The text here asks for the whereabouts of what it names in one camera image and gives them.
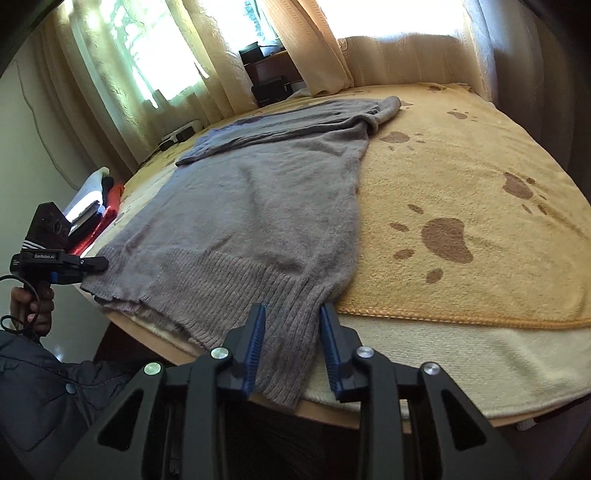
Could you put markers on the cream ribbed cover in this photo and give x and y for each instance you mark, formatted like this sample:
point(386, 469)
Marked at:
point(406, 60)

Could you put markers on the cream sheer curtain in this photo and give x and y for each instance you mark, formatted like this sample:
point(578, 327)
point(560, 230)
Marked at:
point(138, 69)

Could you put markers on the large black box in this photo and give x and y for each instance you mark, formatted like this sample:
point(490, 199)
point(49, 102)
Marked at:
point(270, 91)

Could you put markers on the white power strip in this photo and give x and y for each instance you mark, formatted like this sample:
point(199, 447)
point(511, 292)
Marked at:
point(184, 127)

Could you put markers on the grey knitted sweater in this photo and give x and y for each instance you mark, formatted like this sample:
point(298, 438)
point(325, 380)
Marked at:
point(254, 207)

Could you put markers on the small black box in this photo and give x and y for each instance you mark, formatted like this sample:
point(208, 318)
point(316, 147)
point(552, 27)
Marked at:
point(251, 53)

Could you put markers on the white crumpled cloth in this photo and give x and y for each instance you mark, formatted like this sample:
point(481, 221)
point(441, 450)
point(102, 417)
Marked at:
point(300, 93)

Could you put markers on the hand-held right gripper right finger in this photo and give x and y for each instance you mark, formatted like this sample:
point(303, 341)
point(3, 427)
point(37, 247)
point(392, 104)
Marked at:
point(328, 350)

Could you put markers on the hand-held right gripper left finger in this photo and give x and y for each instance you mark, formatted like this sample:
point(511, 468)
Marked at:
point(255, 355)

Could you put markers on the wooden bed frame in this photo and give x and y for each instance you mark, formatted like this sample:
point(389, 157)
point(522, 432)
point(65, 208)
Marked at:
point(332, 415)

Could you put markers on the person's left forearm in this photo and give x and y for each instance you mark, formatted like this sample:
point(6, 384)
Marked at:
point(41, 392)

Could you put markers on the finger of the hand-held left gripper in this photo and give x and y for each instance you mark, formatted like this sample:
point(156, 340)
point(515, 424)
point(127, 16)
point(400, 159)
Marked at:
point(94, 264)

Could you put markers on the cream narrow curtain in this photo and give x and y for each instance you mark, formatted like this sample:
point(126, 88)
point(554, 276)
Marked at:
point(318, 55)

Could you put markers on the stack of folded clothes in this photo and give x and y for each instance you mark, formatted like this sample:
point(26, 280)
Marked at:
point(108, 212)

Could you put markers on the black power adapter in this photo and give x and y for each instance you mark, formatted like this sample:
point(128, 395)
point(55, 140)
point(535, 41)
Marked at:
point(187, 135)
point(166, 144)

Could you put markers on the person's left hand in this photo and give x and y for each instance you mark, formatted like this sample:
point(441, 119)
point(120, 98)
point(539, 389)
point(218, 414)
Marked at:
point(18, 300)

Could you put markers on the brown wooden cabinet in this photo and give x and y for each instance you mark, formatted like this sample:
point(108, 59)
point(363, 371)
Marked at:
point(277, 67)

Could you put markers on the cream bed sheet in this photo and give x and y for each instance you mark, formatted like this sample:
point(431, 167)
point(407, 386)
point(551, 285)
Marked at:
point(438, 360)

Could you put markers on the yellow paw print blanket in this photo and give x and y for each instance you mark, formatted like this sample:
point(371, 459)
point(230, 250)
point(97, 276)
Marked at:
point(461, 184)

